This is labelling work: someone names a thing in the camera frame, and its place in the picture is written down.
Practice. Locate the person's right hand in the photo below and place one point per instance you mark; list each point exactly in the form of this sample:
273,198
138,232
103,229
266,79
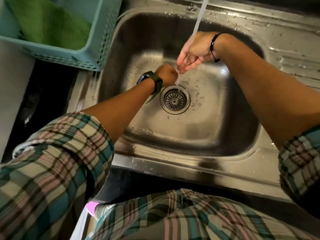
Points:
197,52

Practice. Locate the green cleaning cloth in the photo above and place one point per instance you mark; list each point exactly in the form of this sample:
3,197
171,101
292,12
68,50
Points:
50,24

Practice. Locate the teal plastic basket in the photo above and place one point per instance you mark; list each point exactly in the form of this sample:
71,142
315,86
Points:
100,42

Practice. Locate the metal sink drain flange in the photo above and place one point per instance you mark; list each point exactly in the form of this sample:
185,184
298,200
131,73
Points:
161,102

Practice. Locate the stainless steel sink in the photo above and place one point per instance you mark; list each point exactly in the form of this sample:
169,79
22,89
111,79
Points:
212,117

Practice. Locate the plaid shirt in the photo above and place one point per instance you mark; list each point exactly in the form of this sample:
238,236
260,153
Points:
50,172

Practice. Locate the person's right forearm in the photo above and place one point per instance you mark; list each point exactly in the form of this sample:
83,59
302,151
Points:
262,92

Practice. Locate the metal sink strainer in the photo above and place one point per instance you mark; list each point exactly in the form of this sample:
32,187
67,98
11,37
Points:
175,99

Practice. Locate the person's left hand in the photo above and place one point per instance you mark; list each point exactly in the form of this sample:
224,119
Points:
166,74

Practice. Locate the person's left forearm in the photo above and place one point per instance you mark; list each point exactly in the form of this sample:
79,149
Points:
120,109

